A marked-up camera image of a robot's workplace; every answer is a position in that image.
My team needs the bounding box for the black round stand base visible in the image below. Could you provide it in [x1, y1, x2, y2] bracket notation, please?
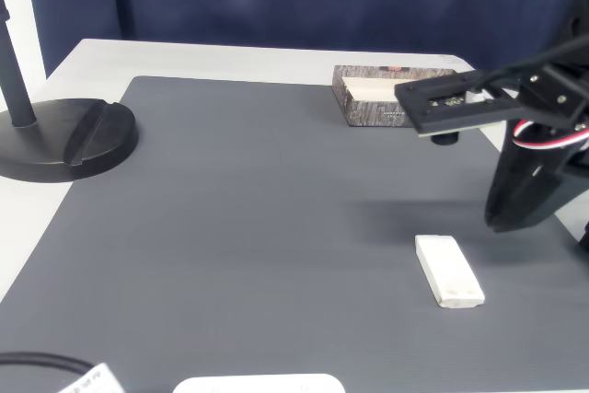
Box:
[0, 0, 140, 184]

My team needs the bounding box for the dark patterned cardboard tray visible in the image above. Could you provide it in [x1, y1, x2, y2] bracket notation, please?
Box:
[331, 64, 459, 129]

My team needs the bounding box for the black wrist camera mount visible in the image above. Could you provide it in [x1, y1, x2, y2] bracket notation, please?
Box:
[394, 60, 589, 147]

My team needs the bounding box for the black camera cable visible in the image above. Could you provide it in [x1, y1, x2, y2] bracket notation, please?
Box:
[478, 33, 589, 88]

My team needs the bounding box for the white rectangular block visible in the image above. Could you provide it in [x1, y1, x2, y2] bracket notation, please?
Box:
[414, 234, 486, 310]

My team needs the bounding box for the flat white device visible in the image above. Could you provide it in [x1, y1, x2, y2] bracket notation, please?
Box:
[172, 373, 346, 393]

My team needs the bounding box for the grey table mat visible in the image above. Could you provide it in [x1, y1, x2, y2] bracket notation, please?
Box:
[0, 75, 589, 393]

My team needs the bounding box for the white printed label tag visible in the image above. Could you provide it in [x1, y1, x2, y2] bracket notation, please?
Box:
[57, 362, 125, 393]

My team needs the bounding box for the red white black servo cable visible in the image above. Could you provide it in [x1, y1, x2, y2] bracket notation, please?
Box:
[512, 119, 589, 151]

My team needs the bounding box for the thin black cable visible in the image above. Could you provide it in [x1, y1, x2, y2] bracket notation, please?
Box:
[0, 351, 91, 378]

